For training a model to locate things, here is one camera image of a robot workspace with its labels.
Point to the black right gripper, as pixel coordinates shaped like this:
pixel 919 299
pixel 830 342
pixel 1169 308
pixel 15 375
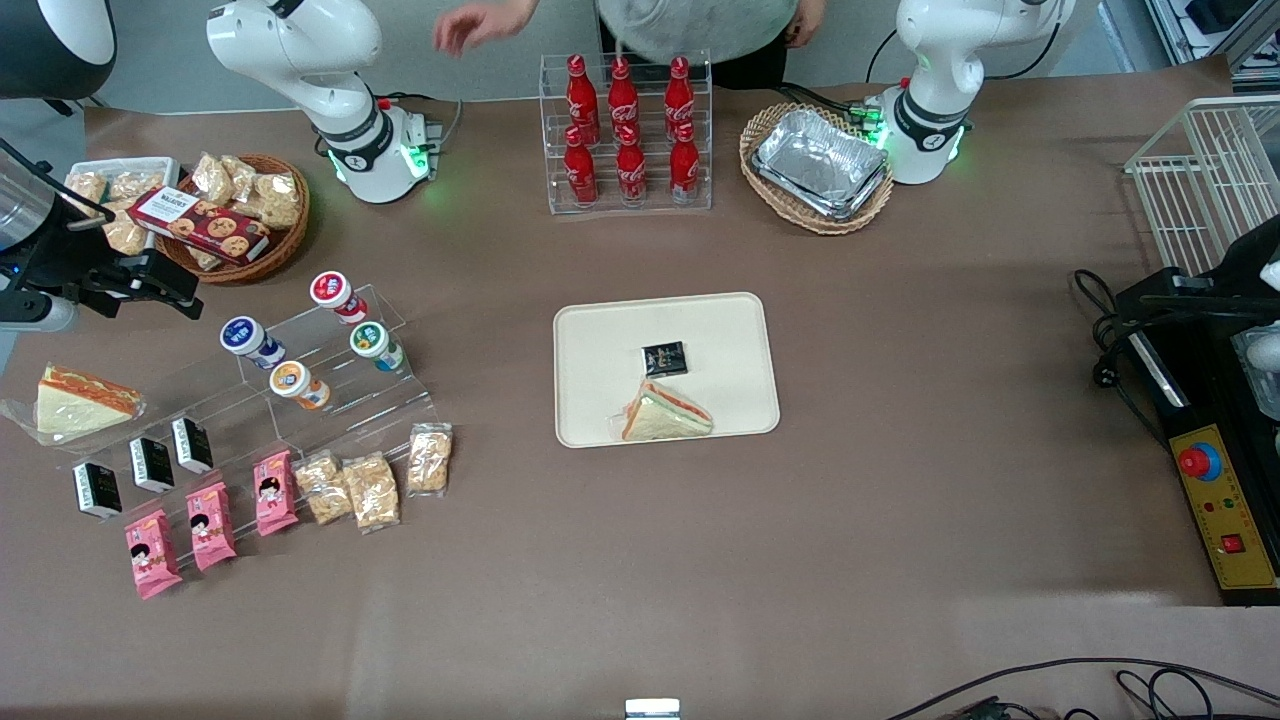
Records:
pixel 62 258

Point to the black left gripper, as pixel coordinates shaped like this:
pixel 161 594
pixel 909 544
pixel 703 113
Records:
pixel 1228 272

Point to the green lid gum bottle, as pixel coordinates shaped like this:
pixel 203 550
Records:
pixel 376 345

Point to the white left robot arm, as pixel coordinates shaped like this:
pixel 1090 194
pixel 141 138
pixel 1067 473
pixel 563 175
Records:
pixel 940 60

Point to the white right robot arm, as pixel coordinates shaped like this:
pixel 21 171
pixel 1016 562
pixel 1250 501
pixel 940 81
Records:
pixel 300 50

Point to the blue lid gum bottle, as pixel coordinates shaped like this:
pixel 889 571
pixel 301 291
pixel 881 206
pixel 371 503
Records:
pixel 248 340

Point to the white rectangular snack tray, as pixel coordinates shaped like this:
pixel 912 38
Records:
pixel 120 165

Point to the orange lid gum bottle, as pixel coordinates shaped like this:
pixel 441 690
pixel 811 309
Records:
pixel 295 384

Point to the red lid gum bottle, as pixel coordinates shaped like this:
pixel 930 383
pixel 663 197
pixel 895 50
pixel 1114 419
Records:
pixel 335 293

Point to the beige plastic tray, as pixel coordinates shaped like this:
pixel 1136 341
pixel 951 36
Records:
pixel 720 330

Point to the person right hand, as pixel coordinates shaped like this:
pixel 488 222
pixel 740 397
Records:
pixel 480 25

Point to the person left hand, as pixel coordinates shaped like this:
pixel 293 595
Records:
pixel 805 25

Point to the red cookie box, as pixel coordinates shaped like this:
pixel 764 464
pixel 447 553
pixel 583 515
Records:
pixel 200 225

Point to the clear bag of crackers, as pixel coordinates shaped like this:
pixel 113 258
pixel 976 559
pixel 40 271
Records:
pixel 243 175
pixel 278 198
pixel 135 185
pixel 212 178
pixel 125 235

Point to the low clear acrylic stand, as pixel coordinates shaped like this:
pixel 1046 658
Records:
pixel 200 400

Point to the brown wicker basket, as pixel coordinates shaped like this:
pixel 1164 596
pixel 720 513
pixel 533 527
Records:
pixel 285 245

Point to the small black box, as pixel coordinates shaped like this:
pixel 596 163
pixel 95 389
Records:
pixel 192 445
pixel 152 465
pixel 97 490

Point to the wrapped triangle sandwich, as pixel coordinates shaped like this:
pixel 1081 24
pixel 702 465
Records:
pixel 665 415
pixel 75 405

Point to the red emergency stop button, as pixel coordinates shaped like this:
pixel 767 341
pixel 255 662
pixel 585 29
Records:
pixel 1199 461

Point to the clear acrylic tiered stand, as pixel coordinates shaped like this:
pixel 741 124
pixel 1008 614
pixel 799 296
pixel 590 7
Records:
pixel 370 400

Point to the pink snack pack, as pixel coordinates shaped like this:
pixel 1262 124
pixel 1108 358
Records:
pixel 153 555
pixel 211 527
pixel 275 493

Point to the black diagonal stand bar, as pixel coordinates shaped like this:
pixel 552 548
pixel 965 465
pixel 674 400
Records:
pixel 62 106

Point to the clear bag of nut snack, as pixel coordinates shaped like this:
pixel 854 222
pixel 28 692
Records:
pixel 323 490
pixel 429 460
pixel 372 493

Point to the black yellow control box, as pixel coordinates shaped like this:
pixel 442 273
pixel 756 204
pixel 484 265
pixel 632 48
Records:
pixel 1225 510

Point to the clear acrylic bottle rack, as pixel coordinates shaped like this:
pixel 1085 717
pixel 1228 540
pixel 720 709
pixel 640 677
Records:
pixel 545 140

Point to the red cola bottle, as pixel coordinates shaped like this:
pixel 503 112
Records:
pixel 684 165
pixel 580 170
pixel 622 92
pixel 678 90
pixel 631 168
pixel 578 90

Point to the stack of foil trays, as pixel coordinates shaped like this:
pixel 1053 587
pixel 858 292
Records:
pixel 820 160

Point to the light wicker basket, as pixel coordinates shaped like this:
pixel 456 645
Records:
pixel 800 222

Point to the small black snack packet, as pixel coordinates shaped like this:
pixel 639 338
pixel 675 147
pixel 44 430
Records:
pixel 664 358

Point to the metal shelf frame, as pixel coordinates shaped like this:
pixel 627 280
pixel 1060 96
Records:
pixel 1215 45

